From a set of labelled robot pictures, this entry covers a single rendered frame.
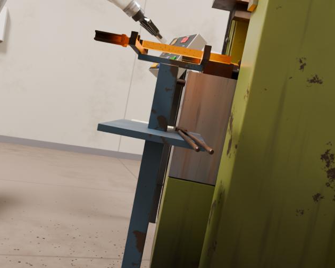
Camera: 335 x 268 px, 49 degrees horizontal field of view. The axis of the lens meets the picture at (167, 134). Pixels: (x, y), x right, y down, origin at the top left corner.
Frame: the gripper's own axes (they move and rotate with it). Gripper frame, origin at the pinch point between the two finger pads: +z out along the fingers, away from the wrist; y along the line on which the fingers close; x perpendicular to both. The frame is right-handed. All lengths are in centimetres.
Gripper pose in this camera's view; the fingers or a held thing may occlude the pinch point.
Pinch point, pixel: (160, 38)
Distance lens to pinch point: 216.1
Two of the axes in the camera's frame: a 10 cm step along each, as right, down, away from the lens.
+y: 4.1, 1.5, -9.0
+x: 6.1, -7.8, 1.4
